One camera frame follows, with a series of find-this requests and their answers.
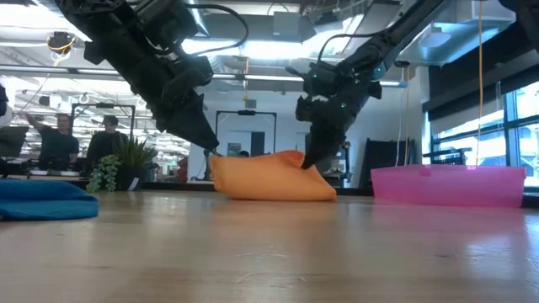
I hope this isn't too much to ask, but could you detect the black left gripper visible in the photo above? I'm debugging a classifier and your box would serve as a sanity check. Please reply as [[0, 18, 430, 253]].
[[104, 24, 220, 152]]

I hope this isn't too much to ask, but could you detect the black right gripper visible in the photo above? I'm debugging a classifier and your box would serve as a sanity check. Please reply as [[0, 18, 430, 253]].
[[301, 61, 383, 170]]

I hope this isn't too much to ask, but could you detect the orange microfiber towel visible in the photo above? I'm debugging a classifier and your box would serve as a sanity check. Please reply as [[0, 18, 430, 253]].
[[209, 150, 338, 202]]

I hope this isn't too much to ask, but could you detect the blue microfiber towel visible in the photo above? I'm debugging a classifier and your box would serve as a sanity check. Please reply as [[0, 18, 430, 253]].
[[0, 179, 100, 222]]

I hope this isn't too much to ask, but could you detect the pink plastic basket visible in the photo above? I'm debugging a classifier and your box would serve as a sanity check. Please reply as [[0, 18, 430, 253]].
[[370, 163, 527, 209]]

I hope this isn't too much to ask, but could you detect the black equipment tower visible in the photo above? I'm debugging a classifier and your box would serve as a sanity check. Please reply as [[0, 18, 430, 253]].
[[332, 141, 352, 189]]

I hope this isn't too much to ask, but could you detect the black upright panel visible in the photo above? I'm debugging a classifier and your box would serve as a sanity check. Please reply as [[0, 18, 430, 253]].
[[364, 137, 416, 189]]

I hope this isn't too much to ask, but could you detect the spiky green potted plant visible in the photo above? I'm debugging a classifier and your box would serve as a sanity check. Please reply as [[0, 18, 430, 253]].
[[111, 135, 159, 191]]

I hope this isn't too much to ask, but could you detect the trailing green artificial plant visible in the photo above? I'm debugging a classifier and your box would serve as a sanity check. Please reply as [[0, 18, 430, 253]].
[[86, 154, 123, 194]]

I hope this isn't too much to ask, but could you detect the black metal rack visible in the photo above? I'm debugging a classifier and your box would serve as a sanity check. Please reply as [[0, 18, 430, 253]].
[[422, 146, 472, 166]]

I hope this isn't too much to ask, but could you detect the wooden background desk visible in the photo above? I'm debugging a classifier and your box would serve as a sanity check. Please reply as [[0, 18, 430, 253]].
[[0, 173, 92, 183]]

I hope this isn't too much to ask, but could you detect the dark computer monitor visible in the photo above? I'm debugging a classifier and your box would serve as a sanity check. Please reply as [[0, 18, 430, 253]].
[[0, 125, 30, 159]]

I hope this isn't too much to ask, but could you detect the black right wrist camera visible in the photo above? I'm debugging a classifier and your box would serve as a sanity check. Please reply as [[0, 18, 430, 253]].
[[294, 94, 325, 124]]

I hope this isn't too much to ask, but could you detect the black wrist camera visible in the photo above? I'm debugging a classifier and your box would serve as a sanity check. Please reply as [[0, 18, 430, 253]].
[[294, 94, 325, 124], [134, 0, 202, 43]]

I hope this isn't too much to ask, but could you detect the black metal stand frame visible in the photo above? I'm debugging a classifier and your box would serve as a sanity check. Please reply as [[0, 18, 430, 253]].
[[67, 103, 136, 163], [215, 109, 279, 157]]

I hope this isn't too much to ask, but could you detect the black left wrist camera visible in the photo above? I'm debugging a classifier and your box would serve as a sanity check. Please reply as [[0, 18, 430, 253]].
[[134, 0, 202, 43]]

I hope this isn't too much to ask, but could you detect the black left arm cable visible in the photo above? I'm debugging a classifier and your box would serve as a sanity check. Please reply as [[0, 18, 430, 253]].
[[183, 3, 250, 58]]

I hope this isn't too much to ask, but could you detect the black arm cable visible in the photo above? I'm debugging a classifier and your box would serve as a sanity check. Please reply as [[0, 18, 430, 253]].
[[183, 3, 250, 58], [316, 32, 382, 64]]

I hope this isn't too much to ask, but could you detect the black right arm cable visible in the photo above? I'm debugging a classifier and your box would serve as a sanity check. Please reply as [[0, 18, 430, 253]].
[[316, 32, 382, 64]]

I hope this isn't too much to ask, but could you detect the black ceiling cable reel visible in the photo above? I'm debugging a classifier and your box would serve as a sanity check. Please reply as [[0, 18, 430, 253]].
[[45, 31, 77, 56]]

